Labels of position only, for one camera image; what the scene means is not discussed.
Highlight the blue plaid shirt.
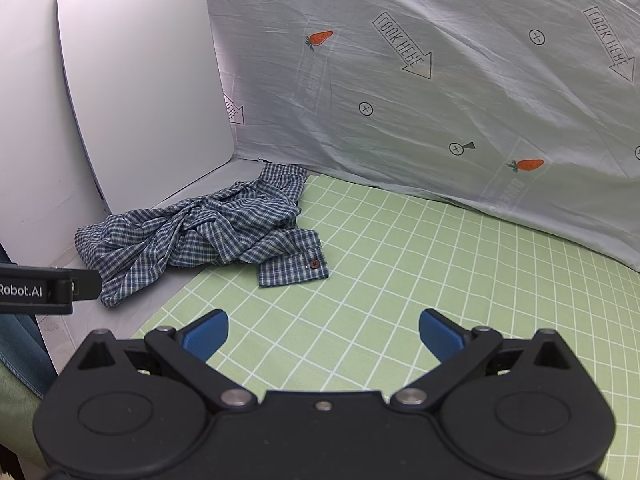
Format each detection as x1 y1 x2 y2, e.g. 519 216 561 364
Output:
75 162 330 308

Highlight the green grid mat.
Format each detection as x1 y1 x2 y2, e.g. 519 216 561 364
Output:
145 176 639 479

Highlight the grey printed backdrop sheet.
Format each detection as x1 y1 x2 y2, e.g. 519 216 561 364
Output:
208 0 639 268

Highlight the white rounded board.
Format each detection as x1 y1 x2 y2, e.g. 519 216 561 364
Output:
56 0 234 214

